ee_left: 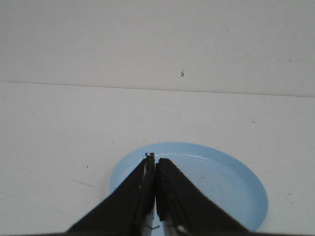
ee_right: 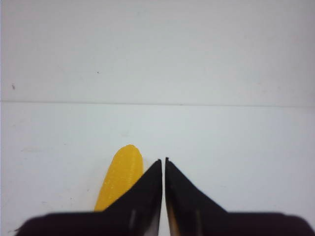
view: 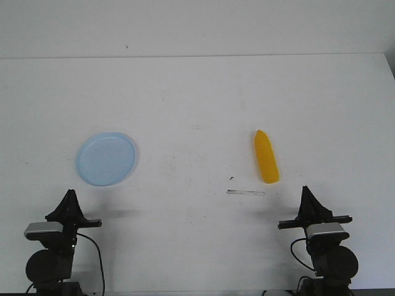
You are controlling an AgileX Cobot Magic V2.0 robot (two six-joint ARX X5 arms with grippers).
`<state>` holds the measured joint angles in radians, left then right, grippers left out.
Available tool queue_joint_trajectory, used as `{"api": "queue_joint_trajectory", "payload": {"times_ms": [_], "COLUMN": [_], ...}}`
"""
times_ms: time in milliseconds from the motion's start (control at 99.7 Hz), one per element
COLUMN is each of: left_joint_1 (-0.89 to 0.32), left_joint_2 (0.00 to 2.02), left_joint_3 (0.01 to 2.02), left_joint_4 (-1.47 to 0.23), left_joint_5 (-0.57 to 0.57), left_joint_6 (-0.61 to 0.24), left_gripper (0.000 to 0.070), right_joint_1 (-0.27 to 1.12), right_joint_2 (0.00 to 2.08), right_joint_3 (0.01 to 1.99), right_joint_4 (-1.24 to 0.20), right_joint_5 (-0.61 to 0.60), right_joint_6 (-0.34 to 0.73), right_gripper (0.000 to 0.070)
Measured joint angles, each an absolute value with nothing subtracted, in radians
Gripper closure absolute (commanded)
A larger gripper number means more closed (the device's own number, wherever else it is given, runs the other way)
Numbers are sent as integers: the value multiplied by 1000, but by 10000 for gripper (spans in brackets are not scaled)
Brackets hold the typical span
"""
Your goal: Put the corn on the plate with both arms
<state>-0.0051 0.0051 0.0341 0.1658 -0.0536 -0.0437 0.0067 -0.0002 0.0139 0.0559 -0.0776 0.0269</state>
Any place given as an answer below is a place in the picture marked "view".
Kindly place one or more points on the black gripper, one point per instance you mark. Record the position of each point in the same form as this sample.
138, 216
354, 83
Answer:
311, 209
69, 214

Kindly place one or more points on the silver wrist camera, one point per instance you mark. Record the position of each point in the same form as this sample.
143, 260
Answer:
40, 228
326, 229

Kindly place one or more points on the yellow corn cob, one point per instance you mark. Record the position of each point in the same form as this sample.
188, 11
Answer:
265, 157

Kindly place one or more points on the clear tape strip on table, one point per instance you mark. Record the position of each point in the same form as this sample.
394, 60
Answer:
245, 192

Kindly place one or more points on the light blue round plate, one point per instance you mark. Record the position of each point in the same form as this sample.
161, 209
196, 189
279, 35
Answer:
106, 159

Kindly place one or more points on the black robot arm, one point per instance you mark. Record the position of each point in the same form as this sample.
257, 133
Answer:
334, 265
50, 269

